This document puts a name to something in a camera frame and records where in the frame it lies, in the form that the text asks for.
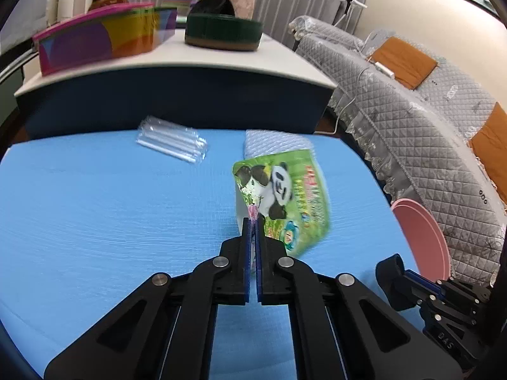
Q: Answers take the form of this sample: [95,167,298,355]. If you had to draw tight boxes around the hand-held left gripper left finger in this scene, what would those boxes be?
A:
[43,217,254,380]

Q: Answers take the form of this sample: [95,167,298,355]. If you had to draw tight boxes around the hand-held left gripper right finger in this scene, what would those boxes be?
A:
[255,218,464,380]

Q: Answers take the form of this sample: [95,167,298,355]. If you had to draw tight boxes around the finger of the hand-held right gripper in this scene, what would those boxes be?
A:
[406,270,444,305]
[375,253,420,311]

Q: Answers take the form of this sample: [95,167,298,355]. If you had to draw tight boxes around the pink plastic bin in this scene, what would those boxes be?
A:
[390,198,452,286]

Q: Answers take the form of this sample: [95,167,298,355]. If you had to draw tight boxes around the green panda snack packet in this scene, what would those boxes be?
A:
[232,148,331,258]

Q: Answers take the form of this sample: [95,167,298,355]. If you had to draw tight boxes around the clear plastic packaging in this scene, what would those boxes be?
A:
[136,116,209,164]

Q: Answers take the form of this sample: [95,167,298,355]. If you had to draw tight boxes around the grey quilted sofa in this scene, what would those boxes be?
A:
[288,15,507,289]

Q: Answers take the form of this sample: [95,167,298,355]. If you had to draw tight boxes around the blue foam mat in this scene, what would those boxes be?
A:
[0,129,428,380]

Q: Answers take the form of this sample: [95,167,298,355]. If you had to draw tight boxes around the orange cushion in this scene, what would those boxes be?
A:
[468,102,507,191]
[372,36,438,90]

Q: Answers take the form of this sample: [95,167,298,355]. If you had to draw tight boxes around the white-topped coffee table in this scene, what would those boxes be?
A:
[14,28,337,141]

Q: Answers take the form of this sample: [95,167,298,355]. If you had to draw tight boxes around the green round container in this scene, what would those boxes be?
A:
[184,13,264,53]

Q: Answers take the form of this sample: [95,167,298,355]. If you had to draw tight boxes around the black hat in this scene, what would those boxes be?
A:
[189,0,235,18]

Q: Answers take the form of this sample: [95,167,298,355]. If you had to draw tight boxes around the pink fabric basket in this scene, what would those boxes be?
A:
[200,0,256,20]

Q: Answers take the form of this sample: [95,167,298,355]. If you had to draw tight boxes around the colourful gift box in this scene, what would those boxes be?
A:
[32,2,177,77]

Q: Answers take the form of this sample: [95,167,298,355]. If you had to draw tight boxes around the white stand holder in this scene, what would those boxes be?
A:
[335,0,367,28]

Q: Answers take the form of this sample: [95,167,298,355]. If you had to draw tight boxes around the brown toy figure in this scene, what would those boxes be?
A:
[88,0,129,12]

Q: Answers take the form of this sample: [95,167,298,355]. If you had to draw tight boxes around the grey cloth cover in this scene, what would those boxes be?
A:
[6,0,54,48]

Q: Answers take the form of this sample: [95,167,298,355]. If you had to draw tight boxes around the white cable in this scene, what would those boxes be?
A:
[317,32,381,135]

